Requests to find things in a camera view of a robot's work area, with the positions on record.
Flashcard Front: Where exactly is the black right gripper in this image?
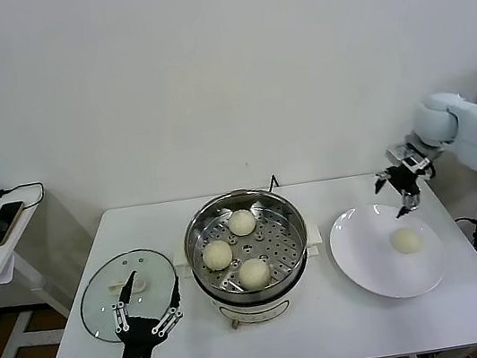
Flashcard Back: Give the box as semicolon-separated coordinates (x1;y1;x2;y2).
370;162;426;222

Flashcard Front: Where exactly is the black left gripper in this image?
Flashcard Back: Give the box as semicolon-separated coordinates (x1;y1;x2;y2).
92;263;193;358

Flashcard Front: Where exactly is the white steamed baozi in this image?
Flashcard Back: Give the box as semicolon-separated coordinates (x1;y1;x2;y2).
200;238;235;274
225;206;258;240
235;255;273;293
387;224;426;258

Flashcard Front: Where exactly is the round glass pot lid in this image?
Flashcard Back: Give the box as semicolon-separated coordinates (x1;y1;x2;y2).
72;242;186;348

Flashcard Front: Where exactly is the perforated steel steamer basket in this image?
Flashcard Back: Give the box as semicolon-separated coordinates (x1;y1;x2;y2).
163;178;330;306

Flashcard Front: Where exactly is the white round plate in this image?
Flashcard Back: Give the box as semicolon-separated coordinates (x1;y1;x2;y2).
324;194;452;310

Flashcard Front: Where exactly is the white electric cooker base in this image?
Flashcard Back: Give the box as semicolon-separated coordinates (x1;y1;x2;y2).
173;240;335;338

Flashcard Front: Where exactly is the smartphone with gold edge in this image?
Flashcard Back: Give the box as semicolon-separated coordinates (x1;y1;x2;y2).
0;199;31;248

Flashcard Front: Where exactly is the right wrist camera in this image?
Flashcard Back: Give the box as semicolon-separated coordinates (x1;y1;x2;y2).
386;137;437;177

